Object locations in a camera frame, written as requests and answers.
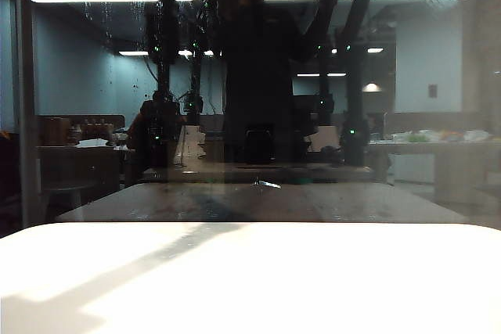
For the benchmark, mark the long white table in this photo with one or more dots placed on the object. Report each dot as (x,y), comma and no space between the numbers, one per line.
(411,149)

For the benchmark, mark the white plastic bag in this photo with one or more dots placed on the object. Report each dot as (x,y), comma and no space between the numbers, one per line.
(430,135)
(476,136)

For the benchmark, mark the round grey stool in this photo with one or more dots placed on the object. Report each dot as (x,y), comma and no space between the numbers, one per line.
(66,189)

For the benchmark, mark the large glass pane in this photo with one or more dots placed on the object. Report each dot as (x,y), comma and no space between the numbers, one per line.
(430,36)

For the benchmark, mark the small brown wall plate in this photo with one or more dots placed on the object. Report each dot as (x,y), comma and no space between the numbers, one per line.
(433,90)

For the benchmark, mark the grey window frame post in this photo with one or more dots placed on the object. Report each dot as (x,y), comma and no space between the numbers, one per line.
(26,115)

